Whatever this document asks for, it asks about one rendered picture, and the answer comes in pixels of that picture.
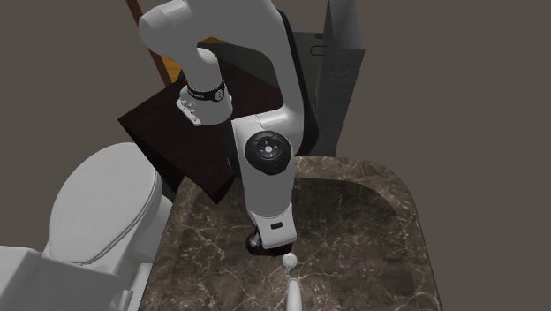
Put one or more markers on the grey cabinet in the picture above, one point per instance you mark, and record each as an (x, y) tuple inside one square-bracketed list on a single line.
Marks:
[(340, 86)]

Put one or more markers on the white toilet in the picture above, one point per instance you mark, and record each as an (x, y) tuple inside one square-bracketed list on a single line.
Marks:
[(99, 202)]

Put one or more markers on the brown marble sink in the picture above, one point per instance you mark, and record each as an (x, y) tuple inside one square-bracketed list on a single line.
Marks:
[(353, 241)]

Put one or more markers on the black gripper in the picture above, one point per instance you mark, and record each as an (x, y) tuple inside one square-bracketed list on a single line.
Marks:
[(255, 249)]

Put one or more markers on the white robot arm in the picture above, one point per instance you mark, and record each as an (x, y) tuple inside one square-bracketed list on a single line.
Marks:
[(262, 189)]

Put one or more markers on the small white ball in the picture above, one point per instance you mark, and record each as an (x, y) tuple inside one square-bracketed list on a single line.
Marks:
[(289, 260)]

